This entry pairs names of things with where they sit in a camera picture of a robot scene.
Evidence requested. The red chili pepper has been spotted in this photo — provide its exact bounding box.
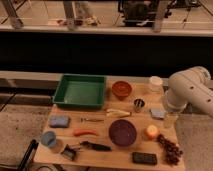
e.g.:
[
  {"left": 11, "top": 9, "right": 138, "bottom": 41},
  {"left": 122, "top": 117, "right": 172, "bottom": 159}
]
[{"left": 73, "top": 129, "right": 99, "bottom": 136}]

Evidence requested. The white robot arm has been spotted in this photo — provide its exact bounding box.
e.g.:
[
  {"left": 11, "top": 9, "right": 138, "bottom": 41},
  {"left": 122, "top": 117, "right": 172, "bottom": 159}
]
[{"left": 162, "top": 66, "right": 213, "bottom": 118}]

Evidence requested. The red bowl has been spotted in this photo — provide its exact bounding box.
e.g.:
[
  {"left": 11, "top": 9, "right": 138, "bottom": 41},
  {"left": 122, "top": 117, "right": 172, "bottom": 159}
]
[{"left": 112, "top": 81, "right": 132, "bottom": 100}]

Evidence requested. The purple bowl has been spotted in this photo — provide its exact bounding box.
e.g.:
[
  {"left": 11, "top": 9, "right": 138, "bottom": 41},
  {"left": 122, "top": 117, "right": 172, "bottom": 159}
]
[{"left": 108, "top": 119, "right": 137, "bottom": 147}]

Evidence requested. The cream corn husk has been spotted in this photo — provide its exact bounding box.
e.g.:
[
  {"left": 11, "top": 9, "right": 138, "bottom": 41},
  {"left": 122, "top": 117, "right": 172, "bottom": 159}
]
[{"left": 106, "top": 109, "right": 131, "bottom": 118}]

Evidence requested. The green plastic tray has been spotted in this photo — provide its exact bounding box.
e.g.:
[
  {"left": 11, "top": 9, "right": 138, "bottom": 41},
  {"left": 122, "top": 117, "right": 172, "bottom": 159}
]
[{"left": 53, "top": 74, "right": 106, "bottom": 109}]

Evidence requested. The small metal cup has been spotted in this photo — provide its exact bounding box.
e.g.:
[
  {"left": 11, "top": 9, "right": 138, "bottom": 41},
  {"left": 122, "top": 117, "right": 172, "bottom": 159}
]
[{"left": 134, "top": 98, "right": 145, "bottom": 113}]

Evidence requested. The small metal utensil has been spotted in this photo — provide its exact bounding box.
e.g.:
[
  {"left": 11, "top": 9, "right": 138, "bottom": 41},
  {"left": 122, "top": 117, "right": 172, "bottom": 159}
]
[{"left": 80, "top": 118, "right": 104, "bottom": 122}]

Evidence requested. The grey blue cloth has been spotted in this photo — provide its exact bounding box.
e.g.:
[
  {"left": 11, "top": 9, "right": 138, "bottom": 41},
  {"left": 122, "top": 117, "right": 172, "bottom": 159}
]
[{"left": 150, "top": 108, "right": 165, "bottom": 119}]

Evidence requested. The blue sponge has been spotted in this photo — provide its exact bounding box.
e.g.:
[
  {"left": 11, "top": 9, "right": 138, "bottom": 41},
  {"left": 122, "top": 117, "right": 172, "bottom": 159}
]
[{"left": 49, "top": 116, "right": 70, "bottom": 128}]

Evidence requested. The orange and yellow apple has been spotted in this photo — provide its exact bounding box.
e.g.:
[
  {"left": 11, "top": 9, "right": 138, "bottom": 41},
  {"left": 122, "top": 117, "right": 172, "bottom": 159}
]
[{"left": 145, "top": 125, "right": 159, "bottom": 139}]

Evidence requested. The black binder clip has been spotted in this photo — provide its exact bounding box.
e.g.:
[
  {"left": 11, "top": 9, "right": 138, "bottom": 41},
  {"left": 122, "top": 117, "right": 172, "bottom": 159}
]
[{"left": 61, "top": 145, "right": 79, "bottom": 161}]

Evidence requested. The black rectangular remote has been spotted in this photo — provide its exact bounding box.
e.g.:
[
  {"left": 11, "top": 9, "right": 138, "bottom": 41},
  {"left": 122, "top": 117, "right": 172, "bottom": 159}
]
[{"left": 132, "top": 152, "right": 157, "bottom": 165}]

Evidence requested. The bunch of red grapes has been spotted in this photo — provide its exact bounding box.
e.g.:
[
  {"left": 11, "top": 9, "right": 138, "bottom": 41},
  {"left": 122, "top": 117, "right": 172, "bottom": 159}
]
[{"left": 157, "top": 134, "right": 183, "bottom": 165}]

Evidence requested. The black handled tool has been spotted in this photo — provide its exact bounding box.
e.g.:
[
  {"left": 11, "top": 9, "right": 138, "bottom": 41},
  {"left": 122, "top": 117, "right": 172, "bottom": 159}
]
[{"left": 80, "top": 141, "right": 111, "bottom": 151}]

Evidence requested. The black chair frame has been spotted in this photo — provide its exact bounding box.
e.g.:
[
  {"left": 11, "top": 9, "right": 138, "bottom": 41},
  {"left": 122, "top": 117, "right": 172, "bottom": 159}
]
[{"left": 17, "top": 139, "right": 38, "bottom": 171}]

